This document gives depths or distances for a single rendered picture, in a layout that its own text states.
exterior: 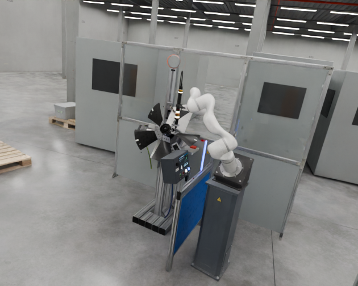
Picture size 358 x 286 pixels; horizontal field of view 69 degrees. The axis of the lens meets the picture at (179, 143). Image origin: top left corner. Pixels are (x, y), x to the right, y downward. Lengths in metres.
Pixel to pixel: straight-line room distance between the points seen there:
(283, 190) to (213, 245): 1.20
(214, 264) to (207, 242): 0.22
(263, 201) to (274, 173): 0.39
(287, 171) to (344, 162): 2.83
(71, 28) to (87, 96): 3.57
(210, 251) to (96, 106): 3.51
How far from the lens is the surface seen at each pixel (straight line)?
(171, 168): 1.87
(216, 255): 2.64
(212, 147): 1.99
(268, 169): 3.29
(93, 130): 5.32
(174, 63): 3.30
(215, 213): 2.43
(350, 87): 5.71
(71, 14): 8.51
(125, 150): 4.05
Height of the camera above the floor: 1.93
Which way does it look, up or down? 18 degrees down
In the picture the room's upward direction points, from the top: 8 degrees clockwise
